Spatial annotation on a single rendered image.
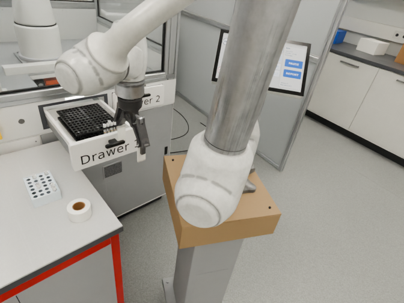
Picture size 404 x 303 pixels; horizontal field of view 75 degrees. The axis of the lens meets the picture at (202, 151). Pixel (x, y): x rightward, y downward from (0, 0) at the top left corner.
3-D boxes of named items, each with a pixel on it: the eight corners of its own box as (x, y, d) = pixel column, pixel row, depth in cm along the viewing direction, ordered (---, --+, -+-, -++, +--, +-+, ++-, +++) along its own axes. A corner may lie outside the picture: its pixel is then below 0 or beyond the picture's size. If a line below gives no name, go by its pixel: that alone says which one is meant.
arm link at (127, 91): (134, 70, 84) (135, 88, 88) (107, 74, 79) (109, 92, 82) (150, 80, 79) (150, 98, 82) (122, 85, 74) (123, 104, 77)
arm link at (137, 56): (124, 68, 84) (96, 80, 74) (122, 14, 75) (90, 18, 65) (154, 76, 82) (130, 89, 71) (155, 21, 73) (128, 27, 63)
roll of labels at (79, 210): (64, 220, 83) (61, 211, 81) (76, 204, 89) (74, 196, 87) (84, 225, 83) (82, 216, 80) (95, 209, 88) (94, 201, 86)
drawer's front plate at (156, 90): (163, 103, 148) (164, 85, 142) (115, 115, 130) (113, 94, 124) (162, 102, 149) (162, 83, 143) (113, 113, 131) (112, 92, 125)
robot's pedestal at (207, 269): (229, 324, 135) (270, 227, 92) (171, 339, 126) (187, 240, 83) (212, 270, 158) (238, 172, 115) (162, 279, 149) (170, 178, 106)
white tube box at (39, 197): (62, 198, 90) (60, 190, 88) (34, 208, 85) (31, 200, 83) (51, 178, 98) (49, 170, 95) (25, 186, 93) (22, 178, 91)
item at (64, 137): (139, 143, 110) (139, 131, 107) (76, 164, 95) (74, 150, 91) (98, 106, 133) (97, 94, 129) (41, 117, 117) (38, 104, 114)
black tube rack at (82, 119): (121, 137, 112) (120, 124, 108) (79, 149, 101) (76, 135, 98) (98, 115, 124) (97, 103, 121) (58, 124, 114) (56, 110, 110)
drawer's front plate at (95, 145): (145, 148, 111) (145, 125, 105) (74, 172, 93) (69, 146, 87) (143, 146, 112) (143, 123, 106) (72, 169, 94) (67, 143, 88)
